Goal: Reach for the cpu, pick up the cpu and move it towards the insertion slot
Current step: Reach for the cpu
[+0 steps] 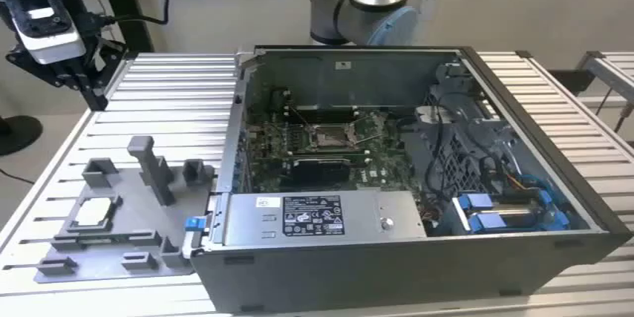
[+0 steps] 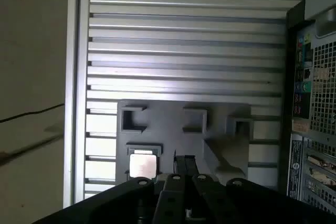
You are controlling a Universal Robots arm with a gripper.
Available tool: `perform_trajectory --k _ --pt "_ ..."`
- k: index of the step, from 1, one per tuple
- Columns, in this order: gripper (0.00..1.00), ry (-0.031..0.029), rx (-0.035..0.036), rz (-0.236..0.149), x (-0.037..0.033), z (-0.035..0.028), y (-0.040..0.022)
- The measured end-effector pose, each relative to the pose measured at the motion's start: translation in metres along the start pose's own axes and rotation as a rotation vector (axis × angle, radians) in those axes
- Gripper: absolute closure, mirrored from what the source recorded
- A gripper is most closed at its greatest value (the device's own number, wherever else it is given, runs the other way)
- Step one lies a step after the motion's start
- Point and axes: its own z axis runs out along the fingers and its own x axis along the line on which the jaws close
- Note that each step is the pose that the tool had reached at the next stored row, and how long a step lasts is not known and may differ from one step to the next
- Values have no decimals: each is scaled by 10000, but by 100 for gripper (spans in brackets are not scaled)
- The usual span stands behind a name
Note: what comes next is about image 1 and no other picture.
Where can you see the black open PC case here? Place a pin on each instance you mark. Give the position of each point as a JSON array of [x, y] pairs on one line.
[[346, 276]]

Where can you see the thin metal locking lever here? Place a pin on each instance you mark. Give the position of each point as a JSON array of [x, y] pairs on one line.
[[301, 115]]

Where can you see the black round stand base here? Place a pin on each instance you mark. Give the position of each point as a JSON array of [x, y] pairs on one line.
[[21, 135]]

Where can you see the metal slat side table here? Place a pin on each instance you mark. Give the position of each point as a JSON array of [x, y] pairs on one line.
[[615, 68]]

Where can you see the hard disk in blue carrier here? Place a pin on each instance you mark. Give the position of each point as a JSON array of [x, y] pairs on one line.
[[488, 222], [476, 201]]

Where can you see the silver square CPU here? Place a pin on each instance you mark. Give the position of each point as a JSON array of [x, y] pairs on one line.
[[93, 212]]

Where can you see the black power supply label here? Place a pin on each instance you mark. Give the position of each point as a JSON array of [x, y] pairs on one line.
[[313, 217]]

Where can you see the small sticker on case wall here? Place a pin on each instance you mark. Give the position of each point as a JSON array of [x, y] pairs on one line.
[[342, 65]]

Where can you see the CPU socket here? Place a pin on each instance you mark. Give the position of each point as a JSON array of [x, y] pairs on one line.
[[329, 139]]

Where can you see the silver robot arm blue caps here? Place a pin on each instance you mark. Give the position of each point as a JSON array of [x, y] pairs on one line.
[[328, 9]]

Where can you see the black RAM slot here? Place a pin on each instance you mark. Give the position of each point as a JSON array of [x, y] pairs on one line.
[[322, 110]]

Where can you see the grey metal drive cage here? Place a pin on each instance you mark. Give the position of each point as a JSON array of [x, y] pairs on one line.
[[461, 153]]

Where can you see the black block beside table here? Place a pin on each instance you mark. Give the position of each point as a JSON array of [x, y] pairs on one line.
[[569, 81]]

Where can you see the grey parts rack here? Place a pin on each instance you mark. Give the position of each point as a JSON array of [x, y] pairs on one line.
[[123, 220]]

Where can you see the silver power supply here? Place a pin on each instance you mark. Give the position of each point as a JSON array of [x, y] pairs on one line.
[[247, 217]]

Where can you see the blue case latch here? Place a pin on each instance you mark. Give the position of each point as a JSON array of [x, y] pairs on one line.
[[193, 223]]

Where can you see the black graphics card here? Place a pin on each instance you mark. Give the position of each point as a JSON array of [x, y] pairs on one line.
[[317, 172]]

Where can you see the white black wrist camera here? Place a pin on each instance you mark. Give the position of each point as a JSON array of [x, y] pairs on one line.
[[55, 48]]

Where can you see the green motherboard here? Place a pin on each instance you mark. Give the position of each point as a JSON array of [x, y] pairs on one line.
[[386, 153]]

